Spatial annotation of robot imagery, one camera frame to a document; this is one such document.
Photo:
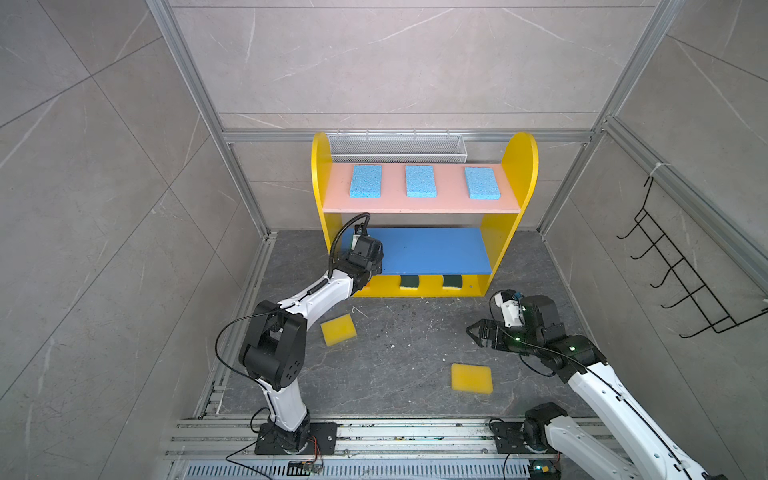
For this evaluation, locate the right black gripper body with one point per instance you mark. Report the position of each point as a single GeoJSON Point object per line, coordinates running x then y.
{"type": "Point", "coordinates": [512, 338]}

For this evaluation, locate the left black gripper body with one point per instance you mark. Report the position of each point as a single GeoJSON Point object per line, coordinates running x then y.
{"type": "Point", "coordinates": [377, 265]}

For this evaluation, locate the dark green wavy sponge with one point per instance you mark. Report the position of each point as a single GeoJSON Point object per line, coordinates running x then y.
{"type": "Point", "coordinates": [409, 282]}
{"type": "Point", "coordinates": [452, 282]}

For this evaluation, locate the small yellow sponge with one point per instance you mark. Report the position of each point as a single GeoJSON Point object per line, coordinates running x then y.
{"type": "Point", "coordinates": [338, 330]}

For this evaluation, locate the light blue sponge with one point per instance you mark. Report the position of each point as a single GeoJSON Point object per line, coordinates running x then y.
{"type": "Point", "coordinates": [420, 181]}
{"type": "Point", "coordinates": [366, 181]}
{"type": "Point", "coordinates": [481, 183]}

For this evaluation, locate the large yellow sponge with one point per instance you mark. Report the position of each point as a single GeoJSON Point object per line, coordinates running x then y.
{"type": "Point", "coordinates": [471, 378]}

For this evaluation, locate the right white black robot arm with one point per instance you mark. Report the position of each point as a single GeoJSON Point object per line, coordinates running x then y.
{"type": "Point", "coordinates": [648, 452]}

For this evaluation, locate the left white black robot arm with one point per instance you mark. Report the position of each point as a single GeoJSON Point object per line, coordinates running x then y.
{"type": "Point", "coordinates": [274, 347]}

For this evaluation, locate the yellow shelf with coloured boards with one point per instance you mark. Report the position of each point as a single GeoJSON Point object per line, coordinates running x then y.
{"type": "Point", "coordinates": [429, 237]}

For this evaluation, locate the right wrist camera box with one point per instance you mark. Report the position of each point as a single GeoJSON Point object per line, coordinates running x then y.
{"type": "Point", "coordinates": [510, 296]}

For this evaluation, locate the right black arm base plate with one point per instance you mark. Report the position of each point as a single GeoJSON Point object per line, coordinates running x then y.
{"type": "Point", "coordinates": [509, 439]}

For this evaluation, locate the black wire hook rack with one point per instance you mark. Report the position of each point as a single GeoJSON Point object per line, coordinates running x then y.
{"type": "Point", "coordinates": [696, 291]}

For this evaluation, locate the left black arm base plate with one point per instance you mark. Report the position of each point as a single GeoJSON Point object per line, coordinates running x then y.
{"type": "Point", "coordinates": [273, 440]}

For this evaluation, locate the aluminium rail base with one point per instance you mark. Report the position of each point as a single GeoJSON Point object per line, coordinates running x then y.
{"type": "Point", "coordinates": [388, 448]}

